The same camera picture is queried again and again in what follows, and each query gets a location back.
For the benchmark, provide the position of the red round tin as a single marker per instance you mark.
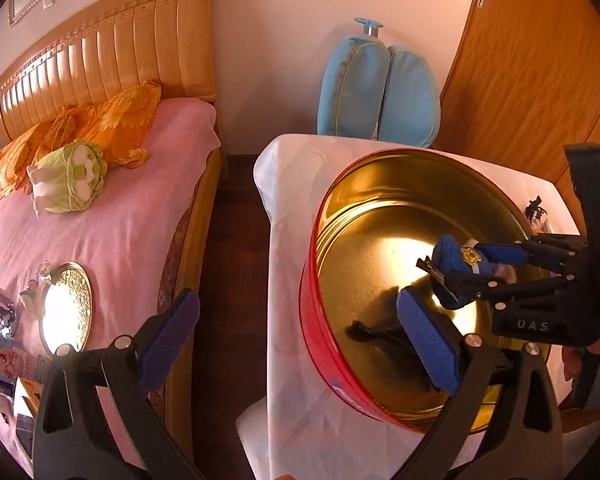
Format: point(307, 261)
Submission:
point(380, 220)

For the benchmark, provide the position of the orange sunflower pillow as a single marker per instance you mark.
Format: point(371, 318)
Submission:
point(115, 120)
point(10, 165)

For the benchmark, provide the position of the black hair clip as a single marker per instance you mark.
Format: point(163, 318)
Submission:
point(535, 207)

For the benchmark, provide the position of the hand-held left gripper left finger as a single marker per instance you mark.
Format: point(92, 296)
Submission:
point(172, 330)

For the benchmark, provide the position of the wooden bed side rail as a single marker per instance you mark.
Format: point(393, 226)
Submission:
point(205, 200)

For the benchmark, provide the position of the wooden bed headboard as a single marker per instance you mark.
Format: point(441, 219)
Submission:
point(105, 45)

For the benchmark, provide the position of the gold round tin lid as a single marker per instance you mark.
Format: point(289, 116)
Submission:
point(65, 305)

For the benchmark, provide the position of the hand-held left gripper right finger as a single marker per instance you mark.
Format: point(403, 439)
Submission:
point(427, 340)

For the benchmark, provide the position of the green cabbage plush toy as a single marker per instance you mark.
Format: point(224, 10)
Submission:
point(70, 180)

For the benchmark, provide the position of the blue chair backrest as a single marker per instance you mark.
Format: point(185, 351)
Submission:
point(355, 90)

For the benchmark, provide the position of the white wall switch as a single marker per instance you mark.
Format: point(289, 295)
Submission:
point(48, 0)

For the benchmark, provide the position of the small black figurine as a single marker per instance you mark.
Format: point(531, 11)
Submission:
point(4, 317)

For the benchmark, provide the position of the printed cartoon card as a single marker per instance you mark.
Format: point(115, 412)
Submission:
point(20, 365)

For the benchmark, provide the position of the orange cardboard box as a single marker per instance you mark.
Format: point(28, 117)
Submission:
point(27, 395)

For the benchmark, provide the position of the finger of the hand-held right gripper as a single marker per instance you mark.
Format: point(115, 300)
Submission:
point(505, 254)
point(480, 285)

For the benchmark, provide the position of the blue plush doll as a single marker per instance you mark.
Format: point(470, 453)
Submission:
point(452, 255)

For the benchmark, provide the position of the pink bedsheet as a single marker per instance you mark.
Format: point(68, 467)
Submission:
point(130, 220)

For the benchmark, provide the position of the wooden wardrobe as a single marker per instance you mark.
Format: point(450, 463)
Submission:
point(530, 85)

